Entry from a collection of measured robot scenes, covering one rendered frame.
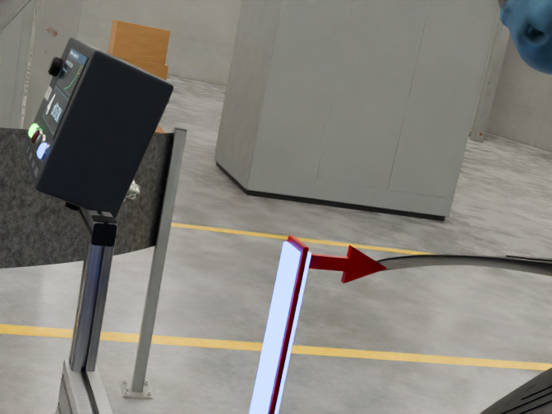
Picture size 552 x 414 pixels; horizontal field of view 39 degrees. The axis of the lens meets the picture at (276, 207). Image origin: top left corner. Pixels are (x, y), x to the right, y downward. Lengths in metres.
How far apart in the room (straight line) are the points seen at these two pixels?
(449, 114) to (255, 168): 1.86
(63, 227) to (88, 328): 1.40
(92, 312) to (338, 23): 5.96
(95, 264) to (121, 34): 7.61
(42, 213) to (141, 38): 6.32
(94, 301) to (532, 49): 0.73
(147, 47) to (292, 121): 2.37
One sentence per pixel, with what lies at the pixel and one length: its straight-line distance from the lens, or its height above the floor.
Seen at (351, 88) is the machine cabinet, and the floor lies 1.06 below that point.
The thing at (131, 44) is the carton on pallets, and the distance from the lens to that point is 8.58.
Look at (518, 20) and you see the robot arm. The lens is 0.40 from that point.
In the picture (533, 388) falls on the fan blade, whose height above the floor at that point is 1.01.
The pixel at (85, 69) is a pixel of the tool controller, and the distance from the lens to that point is 1.00.
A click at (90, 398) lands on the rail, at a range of 1.01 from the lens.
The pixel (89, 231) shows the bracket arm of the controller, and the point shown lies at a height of 1.04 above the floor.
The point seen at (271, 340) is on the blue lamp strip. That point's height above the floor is 1.13.
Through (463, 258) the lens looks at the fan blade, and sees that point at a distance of 0.48.
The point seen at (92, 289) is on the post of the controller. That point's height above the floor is 0.97.
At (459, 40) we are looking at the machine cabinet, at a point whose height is 1.64.
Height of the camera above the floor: 1.30
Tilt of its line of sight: 11 degrees down
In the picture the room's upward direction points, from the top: 11 degrees clockwise
